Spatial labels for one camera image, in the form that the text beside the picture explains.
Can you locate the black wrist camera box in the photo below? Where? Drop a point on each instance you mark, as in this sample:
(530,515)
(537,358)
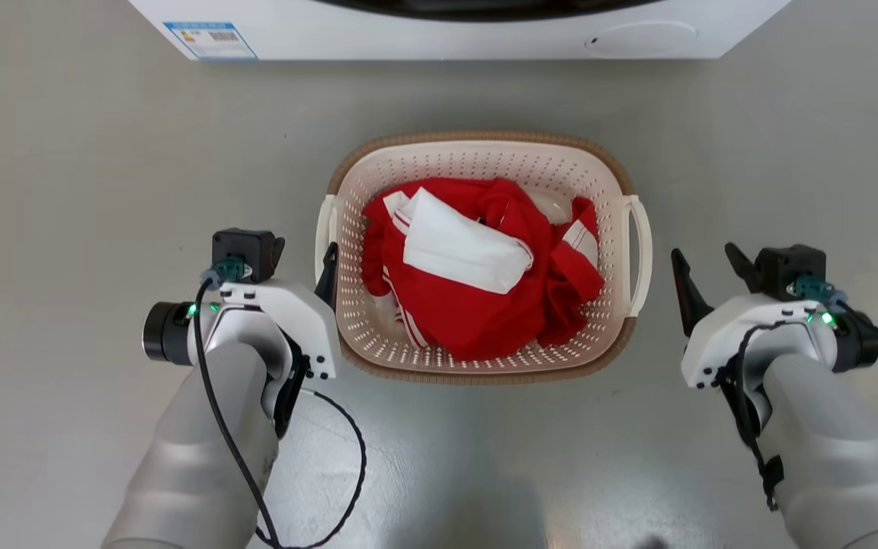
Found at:
(789,267)
(245,245)

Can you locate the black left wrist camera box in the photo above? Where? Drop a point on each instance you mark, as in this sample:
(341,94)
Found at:
(245,245)

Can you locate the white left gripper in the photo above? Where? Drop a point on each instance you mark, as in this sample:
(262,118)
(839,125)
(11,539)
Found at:
(298,309)

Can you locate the dark washing machine door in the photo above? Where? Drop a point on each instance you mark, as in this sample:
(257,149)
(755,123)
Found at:
(485,8)

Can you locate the beige perforated laundry basket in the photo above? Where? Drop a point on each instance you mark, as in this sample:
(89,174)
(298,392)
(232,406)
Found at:
(485,156)

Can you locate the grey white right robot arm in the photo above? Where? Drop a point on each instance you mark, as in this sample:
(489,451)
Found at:
(835,457)

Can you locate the white washing machine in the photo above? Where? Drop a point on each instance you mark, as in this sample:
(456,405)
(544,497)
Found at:
(378,34)

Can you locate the blue white energy label sticker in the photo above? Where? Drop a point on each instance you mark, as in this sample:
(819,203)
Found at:
(210,40)

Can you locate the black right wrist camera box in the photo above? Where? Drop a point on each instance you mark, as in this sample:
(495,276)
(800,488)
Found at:
(789,267)

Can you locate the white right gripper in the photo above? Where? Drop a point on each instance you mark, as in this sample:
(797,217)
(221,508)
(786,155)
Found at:
(736,332)

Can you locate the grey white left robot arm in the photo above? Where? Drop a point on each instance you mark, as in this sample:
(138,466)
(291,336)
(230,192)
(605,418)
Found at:
(195,457)

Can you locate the red and white garment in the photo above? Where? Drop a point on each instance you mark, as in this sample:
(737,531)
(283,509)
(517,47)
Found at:
(477,313)

